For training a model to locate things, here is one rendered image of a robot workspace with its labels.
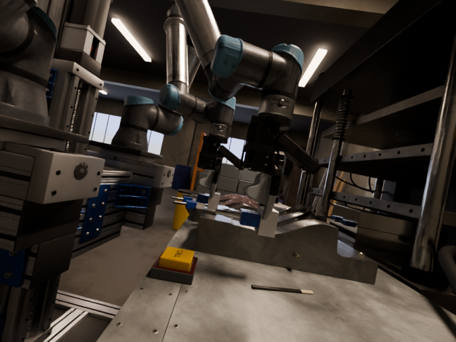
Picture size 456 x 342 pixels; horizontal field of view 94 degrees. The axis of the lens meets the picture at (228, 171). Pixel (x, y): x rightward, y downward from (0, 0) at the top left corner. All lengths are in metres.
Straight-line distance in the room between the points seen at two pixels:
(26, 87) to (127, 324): 0.48
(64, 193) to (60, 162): 0.06
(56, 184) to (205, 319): 0.34
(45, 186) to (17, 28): 0.28
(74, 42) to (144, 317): 0.79
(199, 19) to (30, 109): 0.41
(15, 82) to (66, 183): 0.22
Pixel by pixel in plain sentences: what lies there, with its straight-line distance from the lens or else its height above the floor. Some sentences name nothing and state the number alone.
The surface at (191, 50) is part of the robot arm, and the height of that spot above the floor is 1.50.
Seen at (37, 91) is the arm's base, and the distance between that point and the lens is 0.62.
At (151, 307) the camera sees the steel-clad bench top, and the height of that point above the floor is 0.80.
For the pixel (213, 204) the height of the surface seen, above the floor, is 0.90.
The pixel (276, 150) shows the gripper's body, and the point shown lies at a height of 1.08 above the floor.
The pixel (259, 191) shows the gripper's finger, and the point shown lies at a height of 0.99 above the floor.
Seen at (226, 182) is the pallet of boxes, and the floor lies 0.84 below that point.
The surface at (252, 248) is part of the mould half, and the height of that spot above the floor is 0.83.
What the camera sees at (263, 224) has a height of 0.93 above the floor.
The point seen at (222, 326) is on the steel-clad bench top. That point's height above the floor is 0.80.
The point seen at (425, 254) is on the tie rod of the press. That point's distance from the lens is 1.00.
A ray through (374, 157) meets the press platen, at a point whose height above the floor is 1.25.
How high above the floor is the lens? 1.02
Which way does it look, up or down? 1 degrees up
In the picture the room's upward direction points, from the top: 11 degrees clockwise
